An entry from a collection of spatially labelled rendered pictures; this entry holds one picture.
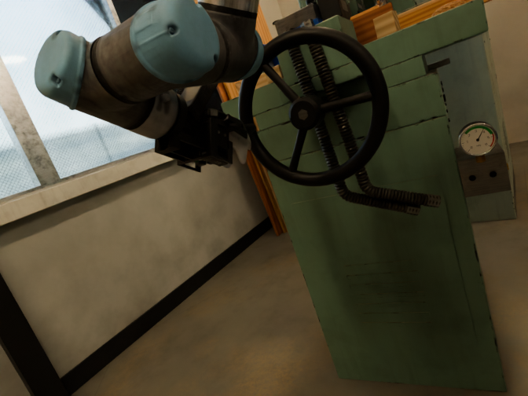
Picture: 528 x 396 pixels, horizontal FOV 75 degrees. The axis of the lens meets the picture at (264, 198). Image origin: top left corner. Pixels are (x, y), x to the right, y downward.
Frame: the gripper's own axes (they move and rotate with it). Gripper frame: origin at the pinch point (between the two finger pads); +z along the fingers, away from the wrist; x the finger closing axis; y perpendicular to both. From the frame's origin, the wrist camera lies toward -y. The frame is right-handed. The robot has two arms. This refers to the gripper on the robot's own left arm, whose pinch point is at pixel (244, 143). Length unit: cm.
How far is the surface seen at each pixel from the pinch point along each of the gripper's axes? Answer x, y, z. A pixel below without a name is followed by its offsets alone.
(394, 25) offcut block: 27.1, -23.4, 15.4
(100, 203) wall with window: -121, -14, 48
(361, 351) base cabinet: 1, 47, 55
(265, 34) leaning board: -87, -168, 160
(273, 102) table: -3.0, -17.0, 17.3
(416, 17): 31, -32, 27
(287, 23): 8.9, -24.5, 3.5
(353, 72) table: 19.3, -12.5, 9.4
